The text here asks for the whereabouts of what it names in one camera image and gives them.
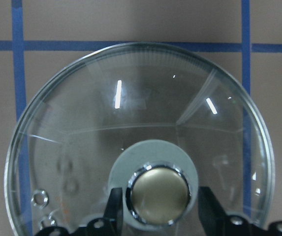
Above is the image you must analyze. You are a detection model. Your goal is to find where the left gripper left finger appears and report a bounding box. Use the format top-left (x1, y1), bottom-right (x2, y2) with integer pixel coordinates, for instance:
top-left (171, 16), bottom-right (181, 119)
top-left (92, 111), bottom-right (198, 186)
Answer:
top-left (36, 188), bottom-right (124, 236)

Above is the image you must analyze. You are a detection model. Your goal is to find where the glass pot lid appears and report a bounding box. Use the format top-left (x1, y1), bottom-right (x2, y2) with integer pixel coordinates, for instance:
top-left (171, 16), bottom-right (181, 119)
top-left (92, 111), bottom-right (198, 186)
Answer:
top-left (4, 43), bottom-right (274, 236)

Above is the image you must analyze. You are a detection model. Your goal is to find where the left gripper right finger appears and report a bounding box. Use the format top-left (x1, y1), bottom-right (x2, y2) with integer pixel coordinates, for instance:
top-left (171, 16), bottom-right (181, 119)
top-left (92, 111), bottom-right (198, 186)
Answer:
top-left (198, 186), bottom-right (282, 236)

